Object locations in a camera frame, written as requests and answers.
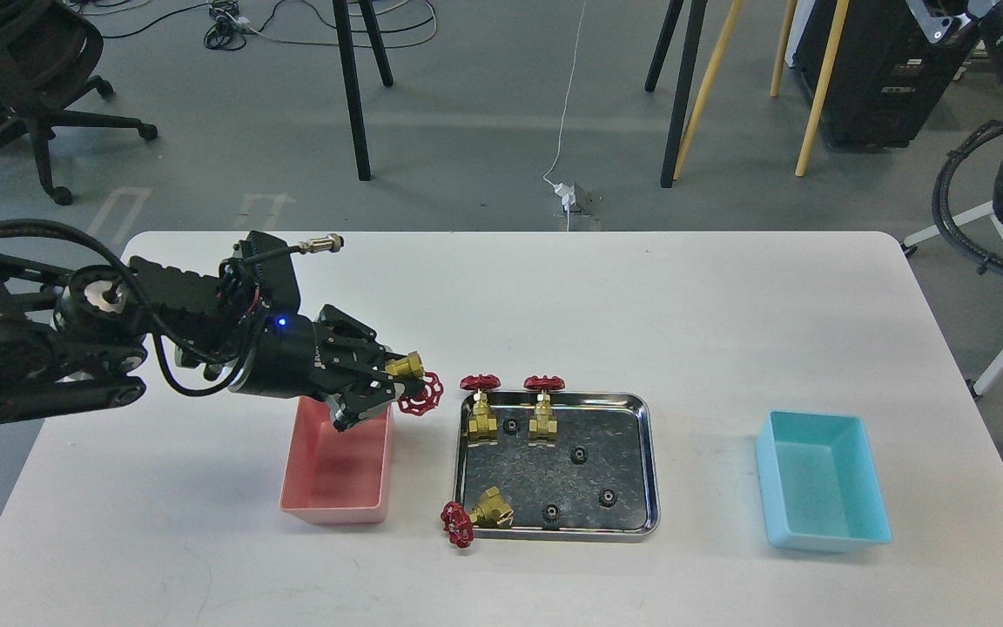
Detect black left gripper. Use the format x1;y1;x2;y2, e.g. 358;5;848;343
236;305;421;432

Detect brass valve red wheel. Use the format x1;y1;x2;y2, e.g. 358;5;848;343
385;352;445;416

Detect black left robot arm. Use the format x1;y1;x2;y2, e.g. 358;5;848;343
0;219;443;431

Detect pink plastic box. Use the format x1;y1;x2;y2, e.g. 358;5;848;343
279;397;394;525

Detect brass valve top left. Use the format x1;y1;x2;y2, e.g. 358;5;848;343
459;374;502;444

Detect brass valve top right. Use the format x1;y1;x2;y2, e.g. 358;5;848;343
524;374;566;445

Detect brass valve bottom left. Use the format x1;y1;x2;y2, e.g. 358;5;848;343
441;487;515;549

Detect small black gear bottom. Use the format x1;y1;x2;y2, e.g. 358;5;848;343
542;503;562;525

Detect blue plastic box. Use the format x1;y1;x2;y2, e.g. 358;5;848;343
755;410;892;553

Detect stainless steel tray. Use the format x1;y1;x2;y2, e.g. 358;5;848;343
453;390;658;543

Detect black tripod leg left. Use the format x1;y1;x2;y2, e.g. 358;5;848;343
332;1;394;181

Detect black and wooden easel legs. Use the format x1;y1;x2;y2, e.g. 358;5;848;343
644;1;851;189

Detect black office chair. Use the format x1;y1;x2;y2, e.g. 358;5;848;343
0;1;157;206

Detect black equipment case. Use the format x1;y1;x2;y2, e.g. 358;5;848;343
819;1;979;151

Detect white power adapter with cable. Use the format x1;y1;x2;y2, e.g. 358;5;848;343
542;1;588;231

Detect black floor cables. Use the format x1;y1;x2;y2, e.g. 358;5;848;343
66;0;438;51

